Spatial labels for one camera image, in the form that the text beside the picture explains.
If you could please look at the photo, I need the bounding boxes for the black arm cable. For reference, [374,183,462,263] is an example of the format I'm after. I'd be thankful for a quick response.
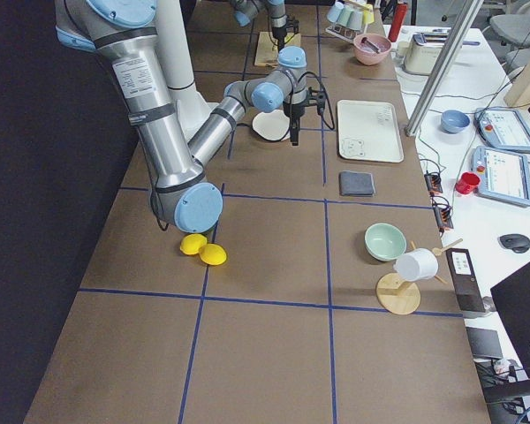
[238,70,337,133]

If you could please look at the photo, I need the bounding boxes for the black box with label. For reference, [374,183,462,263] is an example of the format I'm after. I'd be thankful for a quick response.
[446,248,488,319]

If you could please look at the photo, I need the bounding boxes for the aluminium frame post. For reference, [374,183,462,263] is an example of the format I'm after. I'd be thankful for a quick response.
[405,0,483,137]

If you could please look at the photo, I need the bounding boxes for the cream toaster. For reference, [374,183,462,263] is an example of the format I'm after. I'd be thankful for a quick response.
[397,32,449,76]

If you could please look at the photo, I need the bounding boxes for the black monitor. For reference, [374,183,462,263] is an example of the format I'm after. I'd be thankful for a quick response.
[483,262,530,404]

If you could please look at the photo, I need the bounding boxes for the pink bowl with ice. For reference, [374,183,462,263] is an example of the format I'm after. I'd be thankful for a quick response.
[353,34,391,65]

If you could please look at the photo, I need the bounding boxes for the bamboo cutting board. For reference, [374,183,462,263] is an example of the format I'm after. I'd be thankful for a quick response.
[254,31,301,67]

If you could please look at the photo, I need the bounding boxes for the blue bowl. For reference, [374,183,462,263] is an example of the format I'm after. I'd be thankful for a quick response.
[440,110,471,133]

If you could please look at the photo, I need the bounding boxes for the white cup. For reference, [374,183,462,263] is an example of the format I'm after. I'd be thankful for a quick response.
[347,9,364,32]

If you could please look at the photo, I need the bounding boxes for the steel black-tipped tongs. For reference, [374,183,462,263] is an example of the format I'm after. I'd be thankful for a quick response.
[360,37,381,54]

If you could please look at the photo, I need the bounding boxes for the black computer mouse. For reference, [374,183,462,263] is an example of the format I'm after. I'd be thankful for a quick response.
[498,233,530,254]

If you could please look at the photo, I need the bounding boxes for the white mug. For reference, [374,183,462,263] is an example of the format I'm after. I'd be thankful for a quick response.
[393,248,438,282]

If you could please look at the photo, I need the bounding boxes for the far teach pendant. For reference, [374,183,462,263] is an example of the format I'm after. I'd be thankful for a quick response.
[474,107,530,154]

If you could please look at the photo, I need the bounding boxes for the white wire cup rack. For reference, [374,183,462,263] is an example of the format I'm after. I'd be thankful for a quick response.
[325,23,364,43]

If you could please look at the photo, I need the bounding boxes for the red bottle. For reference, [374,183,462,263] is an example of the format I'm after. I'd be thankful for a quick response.
[388,1,408,42]

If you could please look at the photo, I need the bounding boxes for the mint green bowl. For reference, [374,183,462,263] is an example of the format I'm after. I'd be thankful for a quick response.
[364,223,406,261]

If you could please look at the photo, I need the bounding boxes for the upper yellow lemon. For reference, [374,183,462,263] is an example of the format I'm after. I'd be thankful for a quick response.
[179,233,208,256]

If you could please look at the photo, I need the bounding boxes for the yellow cup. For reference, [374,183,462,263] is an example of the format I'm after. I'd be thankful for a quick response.
[362,4,375,27]

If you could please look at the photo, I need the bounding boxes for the grey folded cloth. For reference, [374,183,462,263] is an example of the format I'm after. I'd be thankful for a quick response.
[338,170,375,197]

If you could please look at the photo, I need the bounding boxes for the beige round plate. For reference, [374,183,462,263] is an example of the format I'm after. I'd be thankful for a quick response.
[252,110,290,142]

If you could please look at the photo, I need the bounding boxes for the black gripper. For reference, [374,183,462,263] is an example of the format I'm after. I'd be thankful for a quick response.
[283,87,327,147]
[270,15,299,44]

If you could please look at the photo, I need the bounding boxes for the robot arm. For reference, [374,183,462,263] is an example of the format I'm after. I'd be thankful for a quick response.
[229,0,299,50]
[56,1,311,233]

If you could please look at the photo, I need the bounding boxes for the yellow lemon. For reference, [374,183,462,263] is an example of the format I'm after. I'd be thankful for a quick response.
[179,233,208,256]
[199,243,227,266]

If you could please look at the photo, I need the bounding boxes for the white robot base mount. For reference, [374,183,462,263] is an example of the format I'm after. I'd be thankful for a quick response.
[155,0,215,141]

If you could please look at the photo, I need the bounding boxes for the red mug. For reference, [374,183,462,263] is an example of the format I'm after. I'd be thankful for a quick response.
[455,171,481,195]

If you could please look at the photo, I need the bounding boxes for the mint green cup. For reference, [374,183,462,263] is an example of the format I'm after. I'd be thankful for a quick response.
[337,5,354,27]

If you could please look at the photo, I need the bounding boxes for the white bear tray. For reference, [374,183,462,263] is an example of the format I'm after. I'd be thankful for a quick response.
[337,100,404,163]

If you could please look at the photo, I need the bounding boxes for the teach pendant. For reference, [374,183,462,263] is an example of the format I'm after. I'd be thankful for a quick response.
[474,107,530,154]
[472,146,530,207]

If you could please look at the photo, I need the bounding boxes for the lower yellow lemon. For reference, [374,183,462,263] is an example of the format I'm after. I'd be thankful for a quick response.
[199,243,227,266]

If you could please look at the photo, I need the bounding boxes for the light blue cup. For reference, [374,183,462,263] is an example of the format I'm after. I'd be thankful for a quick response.
[327,1,345,23]

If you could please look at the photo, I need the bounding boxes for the wooden mug stand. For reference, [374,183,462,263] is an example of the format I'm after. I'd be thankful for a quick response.
[376,238,463,315]

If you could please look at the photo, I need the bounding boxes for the near teach pendant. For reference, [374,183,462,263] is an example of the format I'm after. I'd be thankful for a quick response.
[472,146,530,207]

